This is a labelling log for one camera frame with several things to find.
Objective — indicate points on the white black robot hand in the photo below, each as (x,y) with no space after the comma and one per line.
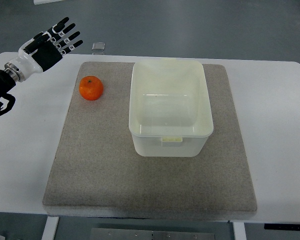
(43,51)

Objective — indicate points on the orange fruit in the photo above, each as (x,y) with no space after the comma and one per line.
(91,88)

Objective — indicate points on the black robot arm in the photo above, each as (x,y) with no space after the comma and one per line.
(7,100)

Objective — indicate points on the white plastic box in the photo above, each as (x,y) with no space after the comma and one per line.
(169,108)

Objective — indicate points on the white object top edge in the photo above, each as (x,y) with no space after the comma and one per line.
(39,2)

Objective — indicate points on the small clear square object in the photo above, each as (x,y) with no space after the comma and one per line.
(98,46)

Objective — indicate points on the grey felt mat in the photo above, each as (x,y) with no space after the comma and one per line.
(97,171)

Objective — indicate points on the left white table leg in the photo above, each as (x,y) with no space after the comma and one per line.
(50,228)

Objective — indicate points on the white table leg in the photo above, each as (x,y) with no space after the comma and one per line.
(239,231)
(50,228)

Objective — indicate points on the right white table leg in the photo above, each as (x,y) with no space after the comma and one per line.
(239,231)

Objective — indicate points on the black table control panel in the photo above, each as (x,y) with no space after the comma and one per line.
(282,227)

